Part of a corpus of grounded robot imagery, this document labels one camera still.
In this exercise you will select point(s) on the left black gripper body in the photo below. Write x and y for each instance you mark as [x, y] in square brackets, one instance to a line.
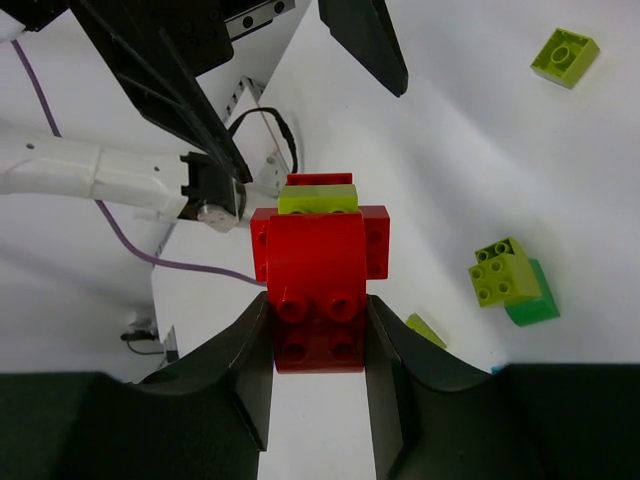
[202, 31]

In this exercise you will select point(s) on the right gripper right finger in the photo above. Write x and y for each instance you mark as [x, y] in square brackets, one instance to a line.
[433, 416]

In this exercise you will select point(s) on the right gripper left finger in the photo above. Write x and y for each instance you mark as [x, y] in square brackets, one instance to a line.
[204, 416]

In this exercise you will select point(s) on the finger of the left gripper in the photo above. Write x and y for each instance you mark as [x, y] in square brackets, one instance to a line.
[159, 83]
[365, 30]

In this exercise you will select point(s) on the red lime lego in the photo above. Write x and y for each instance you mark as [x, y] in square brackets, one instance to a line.
[315, 251]

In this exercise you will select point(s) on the small lime lego brick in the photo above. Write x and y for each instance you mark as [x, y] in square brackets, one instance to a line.
[565, 58]

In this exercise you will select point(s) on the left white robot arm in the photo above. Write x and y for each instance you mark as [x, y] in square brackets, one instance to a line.
[31, 163]

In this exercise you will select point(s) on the lime lego brick front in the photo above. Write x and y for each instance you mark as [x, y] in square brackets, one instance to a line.
[416, 323]

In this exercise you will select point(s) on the lime green stacked lego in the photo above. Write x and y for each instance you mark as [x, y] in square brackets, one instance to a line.
[505, 276]

